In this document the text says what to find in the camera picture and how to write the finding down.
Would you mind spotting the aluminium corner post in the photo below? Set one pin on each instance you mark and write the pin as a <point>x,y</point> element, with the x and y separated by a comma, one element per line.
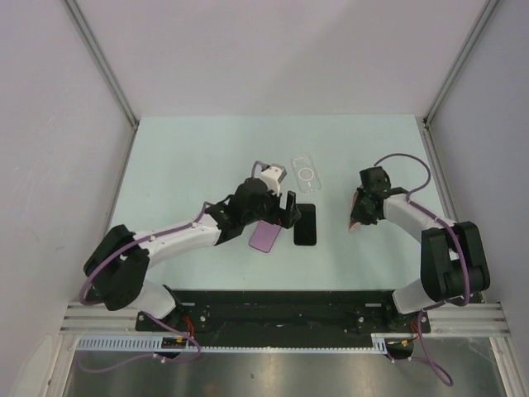
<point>466,50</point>
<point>91,42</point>

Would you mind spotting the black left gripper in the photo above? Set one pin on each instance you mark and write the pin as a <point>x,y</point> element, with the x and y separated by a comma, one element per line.
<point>280,216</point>

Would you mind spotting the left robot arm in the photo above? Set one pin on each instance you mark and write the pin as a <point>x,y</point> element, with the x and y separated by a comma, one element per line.
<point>116,271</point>

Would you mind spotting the pink phone case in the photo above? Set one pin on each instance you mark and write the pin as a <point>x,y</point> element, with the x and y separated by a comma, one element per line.
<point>354,224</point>

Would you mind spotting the white slotted cable duct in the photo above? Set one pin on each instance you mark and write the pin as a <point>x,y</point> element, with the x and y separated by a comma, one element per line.
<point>373,344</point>

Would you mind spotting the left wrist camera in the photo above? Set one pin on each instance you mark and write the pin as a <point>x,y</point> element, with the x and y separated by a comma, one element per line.
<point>272,175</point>

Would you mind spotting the black phone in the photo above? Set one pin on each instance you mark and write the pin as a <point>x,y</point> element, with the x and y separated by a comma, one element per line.
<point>305,228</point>

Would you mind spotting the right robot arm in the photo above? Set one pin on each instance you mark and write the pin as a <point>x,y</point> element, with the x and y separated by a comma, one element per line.
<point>453,264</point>

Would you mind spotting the clear phone case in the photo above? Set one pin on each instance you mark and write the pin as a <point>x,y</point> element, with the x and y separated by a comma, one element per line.
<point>306,174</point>

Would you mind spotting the right aluminium side rail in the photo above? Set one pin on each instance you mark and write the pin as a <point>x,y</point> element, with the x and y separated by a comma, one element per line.
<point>439,170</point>

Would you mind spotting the aluminium front rail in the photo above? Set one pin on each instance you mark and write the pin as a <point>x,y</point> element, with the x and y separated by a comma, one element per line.
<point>473,320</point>

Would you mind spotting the purple phone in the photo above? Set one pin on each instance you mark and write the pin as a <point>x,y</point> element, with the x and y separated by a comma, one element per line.
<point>264,236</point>

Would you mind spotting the left aluminium corner post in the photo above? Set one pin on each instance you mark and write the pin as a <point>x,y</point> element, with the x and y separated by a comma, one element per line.
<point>91,42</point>

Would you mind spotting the right aluminium corner post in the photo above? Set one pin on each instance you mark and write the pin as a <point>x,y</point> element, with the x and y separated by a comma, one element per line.
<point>466,50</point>

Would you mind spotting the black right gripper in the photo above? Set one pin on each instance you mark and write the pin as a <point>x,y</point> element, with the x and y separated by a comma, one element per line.
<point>358,216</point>

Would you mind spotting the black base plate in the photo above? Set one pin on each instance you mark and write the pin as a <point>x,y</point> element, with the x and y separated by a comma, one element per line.
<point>359,311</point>

